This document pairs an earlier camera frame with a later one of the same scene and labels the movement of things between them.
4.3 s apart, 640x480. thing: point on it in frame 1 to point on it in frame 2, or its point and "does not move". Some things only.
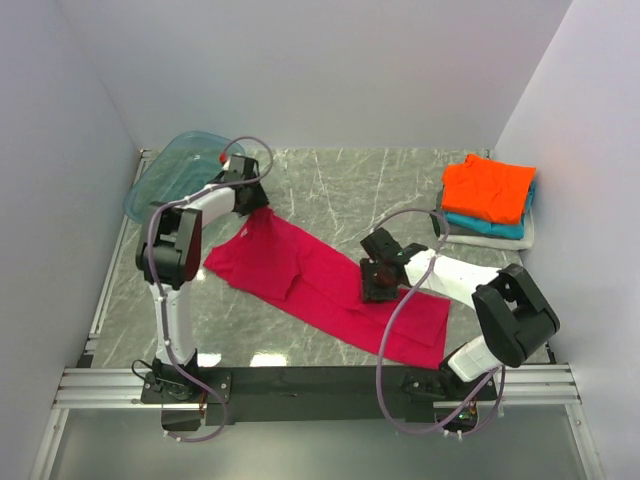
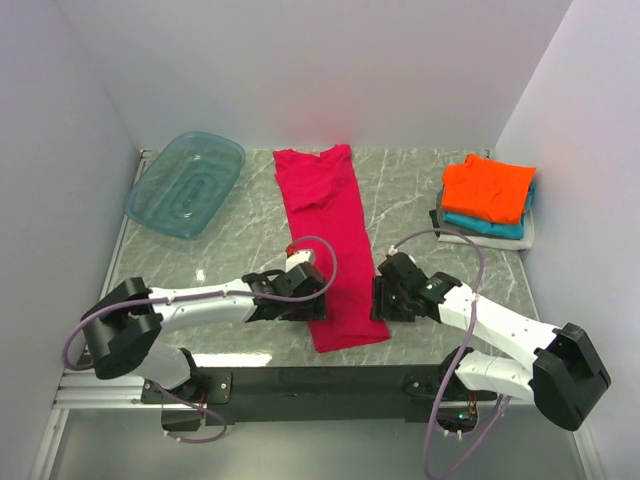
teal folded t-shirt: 490,226 does not move
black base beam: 315,395 does not move
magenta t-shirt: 418,331 to 321,200
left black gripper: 259,202 to 315,309
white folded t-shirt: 525,243 does not move
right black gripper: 368,290 to 380,295
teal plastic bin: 186,163 does not move
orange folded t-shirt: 488,190 does not move
